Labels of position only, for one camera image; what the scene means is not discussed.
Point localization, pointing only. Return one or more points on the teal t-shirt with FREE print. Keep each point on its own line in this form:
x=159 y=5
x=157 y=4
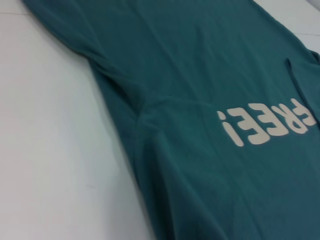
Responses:
x=187 y=125

